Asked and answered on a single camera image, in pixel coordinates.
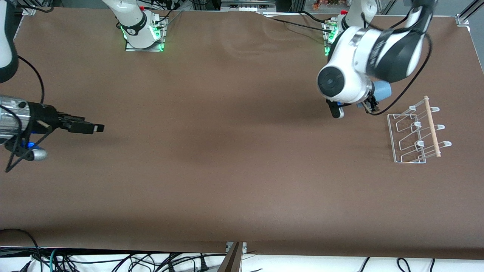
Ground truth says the blue plastic cup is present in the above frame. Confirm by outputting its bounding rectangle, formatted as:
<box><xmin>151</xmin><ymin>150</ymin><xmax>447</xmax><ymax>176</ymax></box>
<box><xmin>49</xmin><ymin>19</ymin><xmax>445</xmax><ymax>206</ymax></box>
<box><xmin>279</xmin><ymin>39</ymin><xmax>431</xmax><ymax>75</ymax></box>
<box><xmin>372</xmin><ymin>80</ymin><xmax>393</xmax><ymax>101</ymax></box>

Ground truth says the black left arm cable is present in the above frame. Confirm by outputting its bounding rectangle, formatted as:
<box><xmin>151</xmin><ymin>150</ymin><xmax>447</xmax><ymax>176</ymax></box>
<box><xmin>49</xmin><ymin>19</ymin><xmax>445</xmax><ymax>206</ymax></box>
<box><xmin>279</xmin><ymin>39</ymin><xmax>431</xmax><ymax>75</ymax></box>
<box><xmin>361</xmin><ymin>11</ymin><xmax>434</xmax><ymax>116</ymax></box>

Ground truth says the white wire cup rack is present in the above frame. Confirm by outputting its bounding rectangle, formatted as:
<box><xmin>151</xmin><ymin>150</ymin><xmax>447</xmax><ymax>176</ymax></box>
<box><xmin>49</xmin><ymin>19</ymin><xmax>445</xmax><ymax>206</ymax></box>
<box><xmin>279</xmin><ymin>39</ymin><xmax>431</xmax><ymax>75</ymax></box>
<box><xmin>387</xmin><ymin>96</ymin><xmax>453</xmax><ymax>164</ymax></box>

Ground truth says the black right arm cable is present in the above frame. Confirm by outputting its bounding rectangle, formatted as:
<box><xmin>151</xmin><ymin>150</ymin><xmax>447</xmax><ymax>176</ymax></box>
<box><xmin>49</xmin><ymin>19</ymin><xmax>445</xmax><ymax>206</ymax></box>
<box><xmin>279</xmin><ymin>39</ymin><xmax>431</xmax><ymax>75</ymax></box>
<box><xmin>0</xmin><ymin>56</ymin><xmax>47</xmax><ymax>173</ymax></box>

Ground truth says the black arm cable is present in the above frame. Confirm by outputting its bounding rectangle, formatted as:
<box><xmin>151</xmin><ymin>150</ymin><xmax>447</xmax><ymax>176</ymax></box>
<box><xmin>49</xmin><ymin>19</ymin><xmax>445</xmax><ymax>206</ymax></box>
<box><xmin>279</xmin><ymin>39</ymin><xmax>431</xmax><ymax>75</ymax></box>
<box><xmin>361</xmin><ymin>11</ymin><xmax>434</xmax><ymax>116</ymax></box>
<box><xmin>0</xmin><ymin>56</ymin><xmax>47</xmax><ymax>173</ymax></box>

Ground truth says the white power strip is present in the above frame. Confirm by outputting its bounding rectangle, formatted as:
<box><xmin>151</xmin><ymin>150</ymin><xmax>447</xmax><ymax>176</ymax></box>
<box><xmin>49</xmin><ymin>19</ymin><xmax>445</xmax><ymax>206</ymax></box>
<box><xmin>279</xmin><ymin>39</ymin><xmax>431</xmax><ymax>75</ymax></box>
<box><xmin>221</xmin><ymin>0</ymin><xmax>277</xmax><ymax>12</ymax></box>

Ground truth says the thick black floor cable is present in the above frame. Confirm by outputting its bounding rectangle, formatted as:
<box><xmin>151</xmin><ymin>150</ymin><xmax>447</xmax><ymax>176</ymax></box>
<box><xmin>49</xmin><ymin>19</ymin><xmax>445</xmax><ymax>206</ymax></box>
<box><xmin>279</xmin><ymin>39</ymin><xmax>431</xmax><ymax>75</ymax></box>
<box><xmin>0</xmin><ymin>228</ymin><xmax>43</xmax><ymax>272</ymax></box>

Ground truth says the black cable on table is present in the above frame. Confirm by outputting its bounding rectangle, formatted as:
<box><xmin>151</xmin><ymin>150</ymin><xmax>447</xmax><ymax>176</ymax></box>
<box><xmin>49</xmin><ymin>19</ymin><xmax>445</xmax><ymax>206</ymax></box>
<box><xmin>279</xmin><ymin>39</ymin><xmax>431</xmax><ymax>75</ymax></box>
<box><xmin>269</xmin><ymin>17</ymin><xmax>330</xmax><ymax>34</ymax></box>
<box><xmin>301</xmin><ymin>11</ymin><xmax>329</xmax><ymax>25</ymax></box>

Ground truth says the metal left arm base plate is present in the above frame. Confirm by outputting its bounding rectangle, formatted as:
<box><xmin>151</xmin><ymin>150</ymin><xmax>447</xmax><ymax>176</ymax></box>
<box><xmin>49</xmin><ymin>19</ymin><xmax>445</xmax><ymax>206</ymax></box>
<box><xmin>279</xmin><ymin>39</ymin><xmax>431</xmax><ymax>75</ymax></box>
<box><xmin>324</xmin><ymin>21</ymin><xmax>341</xmax><ymax>57</ymax></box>

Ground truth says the aluminium frame profile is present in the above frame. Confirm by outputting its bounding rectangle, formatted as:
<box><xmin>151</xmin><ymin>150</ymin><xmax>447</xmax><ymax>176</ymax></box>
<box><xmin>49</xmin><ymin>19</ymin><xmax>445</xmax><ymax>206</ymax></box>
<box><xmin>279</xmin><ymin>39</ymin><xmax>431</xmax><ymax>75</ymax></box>
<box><xmin>455</xmin><ymin>0</ymin><xmax>484</xmax><ymax>27</ymax></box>
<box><xmin>20</xmin><ymin>0</ymin><xmax>54</xmax><ymax>16</ymax></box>

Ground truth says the orange background object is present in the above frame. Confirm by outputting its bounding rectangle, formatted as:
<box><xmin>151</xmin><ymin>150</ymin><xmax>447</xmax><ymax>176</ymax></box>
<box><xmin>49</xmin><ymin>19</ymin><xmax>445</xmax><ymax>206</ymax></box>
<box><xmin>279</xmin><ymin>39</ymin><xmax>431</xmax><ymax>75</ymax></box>
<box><xmin>312</xmin><ymin>0</ymin><xmax>341</xmax><ymax>10</ymax></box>

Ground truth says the metal table bracket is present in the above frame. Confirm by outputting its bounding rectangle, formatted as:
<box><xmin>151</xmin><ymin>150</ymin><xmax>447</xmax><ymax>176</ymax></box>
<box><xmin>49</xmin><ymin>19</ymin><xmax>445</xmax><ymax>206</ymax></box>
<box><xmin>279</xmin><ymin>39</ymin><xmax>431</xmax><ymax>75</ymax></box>
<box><xmin>226</xmin><ymin>241</ymin><xmax>247</xmax><ymax>254</ymax></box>

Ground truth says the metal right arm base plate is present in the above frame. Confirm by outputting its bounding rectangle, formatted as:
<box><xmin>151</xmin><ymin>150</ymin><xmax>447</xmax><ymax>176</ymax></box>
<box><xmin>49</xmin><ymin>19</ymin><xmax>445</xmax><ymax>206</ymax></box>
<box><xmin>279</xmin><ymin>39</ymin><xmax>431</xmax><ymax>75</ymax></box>
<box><xmin>124</xmin><ymin>14</ymin><xmax>166</xmax><ymax>53</ymax></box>

